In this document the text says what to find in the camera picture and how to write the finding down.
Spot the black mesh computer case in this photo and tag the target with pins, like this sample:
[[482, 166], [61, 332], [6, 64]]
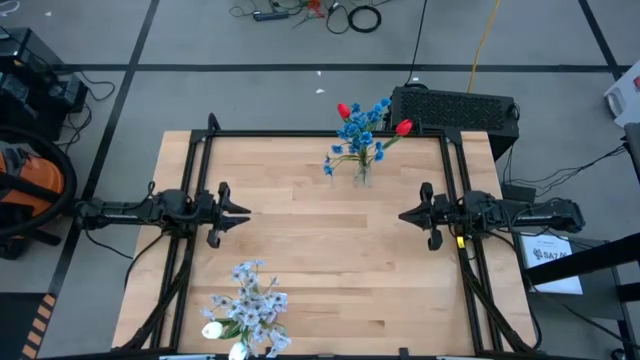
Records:
[[450, 110]]

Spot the black metal stand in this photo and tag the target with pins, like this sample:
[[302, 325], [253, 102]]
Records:
[[575, 262]]

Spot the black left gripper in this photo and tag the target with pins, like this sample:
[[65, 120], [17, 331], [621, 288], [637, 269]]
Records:
[[210, 212]]

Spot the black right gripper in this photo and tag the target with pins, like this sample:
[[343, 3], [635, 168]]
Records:
[[447, 212]]

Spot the blue artificial flower bunch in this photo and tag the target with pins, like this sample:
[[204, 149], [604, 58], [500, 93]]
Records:
[[337, 149], [372, 116]]

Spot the hazard striped floor mat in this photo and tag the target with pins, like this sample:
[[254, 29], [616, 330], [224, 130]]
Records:
[[15, 325]]

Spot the black power adapter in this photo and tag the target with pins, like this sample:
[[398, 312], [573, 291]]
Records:
[[517, 192]]

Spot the orange black vacuum cleaner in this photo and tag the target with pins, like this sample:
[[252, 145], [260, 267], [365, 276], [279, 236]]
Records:
[[72, 180]]

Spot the clear glass vase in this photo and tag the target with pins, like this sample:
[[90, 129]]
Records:
[[362, 177]]

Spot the black power strip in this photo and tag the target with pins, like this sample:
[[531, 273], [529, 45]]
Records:
[[270, 16]]

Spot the black equipment case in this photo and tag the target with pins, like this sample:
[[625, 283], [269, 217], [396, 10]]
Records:
[[30, 75]]

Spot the white printed sheet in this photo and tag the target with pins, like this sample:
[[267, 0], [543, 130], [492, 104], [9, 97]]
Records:
[[550, 270]]

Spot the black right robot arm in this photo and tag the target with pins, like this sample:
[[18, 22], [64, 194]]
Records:
[[525, 215]]

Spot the black aluminium table frame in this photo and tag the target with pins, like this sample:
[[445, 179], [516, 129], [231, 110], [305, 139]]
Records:
[[275, 134]]

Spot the red artificial tulip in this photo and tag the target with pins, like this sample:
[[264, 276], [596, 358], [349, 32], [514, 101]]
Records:
[[404, 127], [343, 111]]

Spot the white artificial tulip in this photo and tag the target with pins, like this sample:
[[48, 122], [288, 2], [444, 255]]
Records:
[[212, 330]]

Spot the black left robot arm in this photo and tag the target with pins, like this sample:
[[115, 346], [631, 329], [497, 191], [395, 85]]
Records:
[[125, 215]]

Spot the white box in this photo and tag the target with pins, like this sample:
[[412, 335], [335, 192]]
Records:
[[627, 100]]

